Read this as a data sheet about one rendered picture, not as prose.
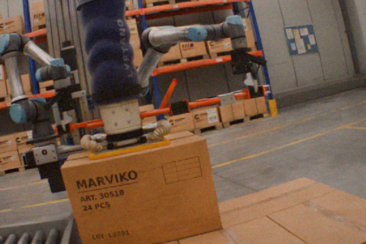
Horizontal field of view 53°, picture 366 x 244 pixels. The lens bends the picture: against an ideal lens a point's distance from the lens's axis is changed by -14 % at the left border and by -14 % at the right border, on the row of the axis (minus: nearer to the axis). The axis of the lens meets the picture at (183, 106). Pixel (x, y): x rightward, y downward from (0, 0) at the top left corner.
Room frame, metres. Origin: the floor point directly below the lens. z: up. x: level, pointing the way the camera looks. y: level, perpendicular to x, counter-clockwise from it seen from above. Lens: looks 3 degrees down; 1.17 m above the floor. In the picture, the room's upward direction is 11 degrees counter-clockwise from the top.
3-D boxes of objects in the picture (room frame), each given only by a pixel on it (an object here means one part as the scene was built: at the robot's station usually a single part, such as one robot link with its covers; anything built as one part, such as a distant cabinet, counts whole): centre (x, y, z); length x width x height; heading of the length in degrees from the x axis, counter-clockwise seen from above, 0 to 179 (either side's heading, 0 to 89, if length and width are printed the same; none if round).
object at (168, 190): (1.79, 0.26, 0.74); 0.60 x 0.40 x 0.40; 99
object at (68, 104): (2.01, 0.57, 1.21); 0.09 x 0.08 x 0.12; 99
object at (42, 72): (2.07, 0.66, 1.37); 0.11 x 0.11 x 0.08; 64
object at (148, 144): (1.70, 0.25, 0.97); 0.34 x 0.10 x 0.05; 99
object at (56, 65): (2.01, 0.58, 1.37); 0.09 x 0.08 x 0.11; 64
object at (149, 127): (1.79, 0.27, 1.01); 0.34 x 0.25 x 0.06; 99
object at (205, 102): (1.94, 0.09, 1.07); 0.93 x 0.30 x 0.04; 99
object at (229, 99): (1.87, -0.19, 1.07); 0.07 x 0.07 x 0.04; 9
